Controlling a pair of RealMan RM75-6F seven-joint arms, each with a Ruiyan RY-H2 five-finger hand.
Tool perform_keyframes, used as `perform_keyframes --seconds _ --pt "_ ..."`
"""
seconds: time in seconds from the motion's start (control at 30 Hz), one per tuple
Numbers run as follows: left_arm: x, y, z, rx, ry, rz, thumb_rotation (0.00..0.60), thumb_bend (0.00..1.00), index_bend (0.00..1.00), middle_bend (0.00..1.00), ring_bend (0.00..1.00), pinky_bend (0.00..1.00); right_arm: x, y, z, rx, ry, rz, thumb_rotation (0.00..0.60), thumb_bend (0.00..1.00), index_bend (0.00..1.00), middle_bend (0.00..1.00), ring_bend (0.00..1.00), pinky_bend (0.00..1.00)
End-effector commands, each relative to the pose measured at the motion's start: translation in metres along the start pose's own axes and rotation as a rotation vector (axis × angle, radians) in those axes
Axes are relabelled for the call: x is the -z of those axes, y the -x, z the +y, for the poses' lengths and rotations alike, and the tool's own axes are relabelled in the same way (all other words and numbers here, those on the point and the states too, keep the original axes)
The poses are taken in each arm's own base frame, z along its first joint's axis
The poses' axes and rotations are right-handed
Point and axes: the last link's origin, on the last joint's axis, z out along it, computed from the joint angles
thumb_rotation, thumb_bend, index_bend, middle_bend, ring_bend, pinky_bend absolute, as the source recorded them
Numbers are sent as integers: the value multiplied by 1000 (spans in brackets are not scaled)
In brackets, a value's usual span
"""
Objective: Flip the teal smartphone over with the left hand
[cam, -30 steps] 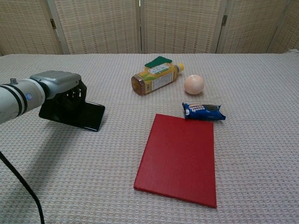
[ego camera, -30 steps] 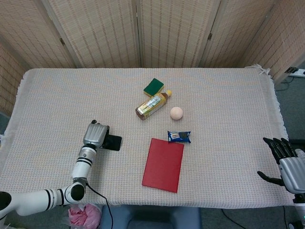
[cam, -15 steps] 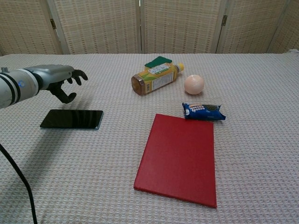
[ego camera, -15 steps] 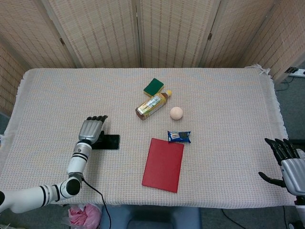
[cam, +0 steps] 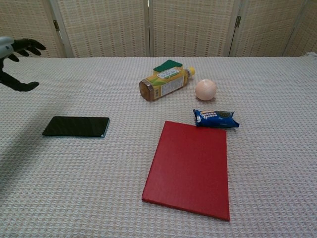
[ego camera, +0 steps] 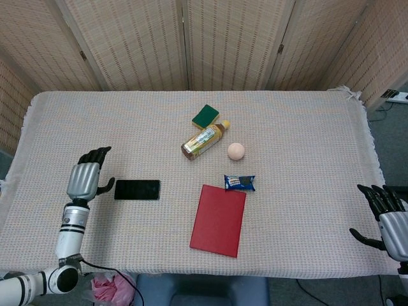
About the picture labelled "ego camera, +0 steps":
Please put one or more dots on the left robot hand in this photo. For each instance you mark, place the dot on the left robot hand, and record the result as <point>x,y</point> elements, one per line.
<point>85,178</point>

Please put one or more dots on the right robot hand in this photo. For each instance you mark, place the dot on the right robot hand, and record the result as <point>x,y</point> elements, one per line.
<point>387,220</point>

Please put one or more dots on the black smartphone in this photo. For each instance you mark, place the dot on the black smartphone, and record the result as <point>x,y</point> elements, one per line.
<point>137,190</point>

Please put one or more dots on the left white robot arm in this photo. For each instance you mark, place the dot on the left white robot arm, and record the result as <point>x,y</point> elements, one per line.
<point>54,255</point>

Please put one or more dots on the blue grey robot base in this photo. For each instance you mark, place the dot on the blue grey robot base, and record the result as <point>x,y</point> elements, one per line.
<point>204,291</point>

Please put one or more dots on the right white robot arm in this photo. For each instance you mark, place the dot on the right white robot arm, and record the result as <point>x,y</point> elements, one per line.
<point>402,274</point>

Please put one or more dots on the pink plastic bag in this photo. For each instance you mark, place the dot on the pink plastic bag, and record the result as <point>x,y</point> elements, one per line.
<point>110,287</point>

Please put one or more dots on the amber tea bottle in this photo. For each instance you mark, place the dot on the amber tea bottle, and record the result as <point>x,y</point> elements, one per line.
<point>202,140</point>

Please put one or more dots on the white power strip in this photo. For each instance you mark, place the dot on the white power strip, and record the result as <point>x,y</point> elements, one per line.
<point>397,95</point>

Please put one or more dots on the white woven tablecloth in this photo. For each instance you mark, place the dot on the white woven tablecloth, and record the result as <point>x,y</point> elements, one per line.
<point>287,134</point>

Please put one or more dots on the green and yellow sponge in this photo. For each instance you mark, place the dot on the green and yellow sponge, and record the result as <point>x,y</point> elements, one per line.
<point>205,116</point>

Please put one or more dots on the red hardcover notebook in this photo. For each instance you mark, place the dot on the red hardcover notebook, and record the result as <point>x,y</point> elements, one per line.
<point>220,220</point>

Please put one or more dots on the blue cookie packet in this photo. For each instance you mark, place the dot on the blue cookie packet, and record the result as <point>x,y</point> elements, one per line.
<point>239,182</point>

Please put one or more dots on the peach pink ball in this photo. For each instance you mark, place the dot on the peach pink ball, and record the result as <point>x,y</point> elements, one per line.
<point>236,151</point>

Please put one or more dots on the woven folding screen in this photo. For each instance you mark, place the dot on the woven folding screen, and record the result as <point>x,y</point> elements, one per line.
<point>204,44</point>

